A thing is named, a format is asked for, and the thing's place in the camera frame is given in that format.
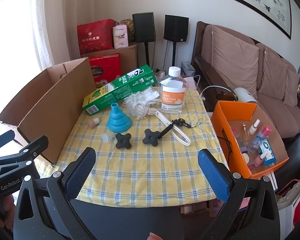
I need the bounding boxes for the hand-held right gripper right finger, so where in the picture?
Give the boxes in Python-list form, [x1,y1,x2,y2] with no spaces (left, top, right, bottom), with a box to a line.
[197,149,282,240]

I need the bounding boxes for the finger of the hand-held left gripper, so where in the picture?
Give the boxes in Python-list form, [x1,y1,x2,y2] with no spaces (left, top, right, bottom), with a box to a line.
[0,135,50,171]
[0,129,16,158]

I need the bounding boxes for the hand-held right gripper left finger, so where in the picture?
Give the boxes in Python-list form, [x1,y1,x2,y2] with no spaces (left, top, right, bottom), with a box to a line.
[14,147,98,240]

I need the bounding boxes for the large cardboard box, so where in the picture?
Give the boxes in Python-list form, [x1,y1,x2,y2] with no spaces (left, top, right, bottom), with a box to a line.
[0,57,98,168]

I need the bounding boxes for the black cross-shaped knob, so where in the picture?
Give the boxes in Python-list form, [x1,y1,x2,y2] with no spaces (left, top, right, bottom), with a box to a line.
[114,133,133,150]
[142,129,161,146]

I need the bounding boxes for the blue collapsible funnel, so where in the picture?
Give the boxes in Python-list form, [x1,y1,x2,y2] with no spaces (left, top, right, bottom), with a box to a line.
[107,102,133,133]

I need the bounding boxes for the black lanyard clip strap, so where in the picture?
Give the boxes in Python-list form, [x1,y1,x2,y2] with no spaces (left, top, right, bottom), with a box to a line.
[160,118,204,139]

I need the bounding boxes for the clear cleaner bottle orange label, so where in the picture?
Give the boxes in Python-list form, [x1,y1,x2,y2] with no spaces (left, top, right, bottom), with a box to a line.
[157,66,189,113]

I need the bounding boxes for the orange cardboard box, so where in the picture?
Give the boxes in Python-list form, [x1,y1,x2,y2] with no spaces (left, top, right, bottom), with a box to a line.
[211,100,289,179]

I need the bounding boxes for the yellow checked tablecloth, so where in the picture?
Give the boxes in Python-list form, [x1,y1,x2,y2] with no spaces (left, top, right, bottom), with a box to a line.
[36,87,230,208]

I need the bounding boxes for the pile of cosmetic bottles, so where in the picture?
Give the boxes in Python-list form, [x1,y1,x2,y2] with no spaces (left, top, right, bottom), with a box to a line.
[231,119,277,170]

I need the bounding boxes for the white round appliance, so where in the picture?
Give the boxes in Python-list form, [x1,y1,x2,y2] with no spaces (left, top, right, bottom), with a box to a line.
[233,87,258,103]

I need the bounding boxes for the brown sofa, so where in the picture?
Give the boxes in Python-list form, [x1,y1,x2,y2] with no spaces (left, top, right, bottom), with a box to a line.
[191,21,300,140]

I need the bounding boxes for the green toothpaste box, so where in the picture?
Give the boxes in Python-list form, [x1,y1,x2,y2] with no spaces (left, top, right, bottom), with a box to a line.
[82,64,157,115]

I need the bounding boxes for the red gift box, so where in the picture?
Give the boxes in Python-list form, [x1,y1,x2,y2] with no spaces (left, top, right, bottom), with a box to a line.
[88,53,122,88]

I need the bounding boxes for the grey blue box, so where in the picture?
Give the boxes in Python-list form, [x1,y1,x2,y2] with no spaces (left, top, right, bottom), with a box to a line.
[181,61,195,77]

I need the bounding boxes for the small brown sofa cushion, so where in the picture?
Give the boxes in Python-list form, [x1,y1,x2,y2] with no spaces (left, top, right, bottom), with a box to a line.
[282,69,300,107]

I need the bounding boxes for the large brown sofa cushion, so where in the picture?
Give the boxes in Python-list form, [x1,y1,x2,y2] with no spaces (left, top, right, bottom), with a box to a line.
[211,25,260,98]

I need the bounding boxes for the medium brown sofa cushion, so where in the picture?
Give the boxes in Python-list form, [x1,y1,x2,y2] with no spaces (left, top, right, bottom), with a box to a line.
[259,47,290,100]

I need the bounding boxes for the brown cardboard box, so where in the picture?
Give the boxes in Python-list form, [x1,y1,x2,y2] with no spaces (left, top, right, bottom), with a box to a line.
[80,44,138,72]

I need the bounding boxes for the red gift bag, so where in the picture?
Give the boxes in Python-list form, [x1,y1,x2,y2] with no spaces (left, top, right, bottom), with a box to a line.
[77,19,115,55]

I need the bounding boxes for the white curtain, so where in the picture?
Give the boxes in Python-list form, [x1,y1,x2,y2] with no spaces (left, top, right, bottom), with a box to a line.
[0,0,100,75]

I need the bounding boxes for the black speaker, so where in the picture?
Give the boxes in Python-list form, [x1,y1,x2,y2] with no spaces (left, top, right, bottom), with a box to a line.
[132,12,156,43]
[164,15,189,42]

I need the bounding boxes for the gold foil bag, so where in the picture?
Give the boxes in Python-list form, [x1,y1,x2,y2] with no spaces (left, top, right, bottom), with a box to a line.
[120,19,135,44]

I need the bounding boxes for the white cable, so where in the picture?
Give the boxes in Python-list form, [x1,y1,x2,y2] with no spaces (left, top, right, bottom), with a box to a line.
[200,75,234,100]

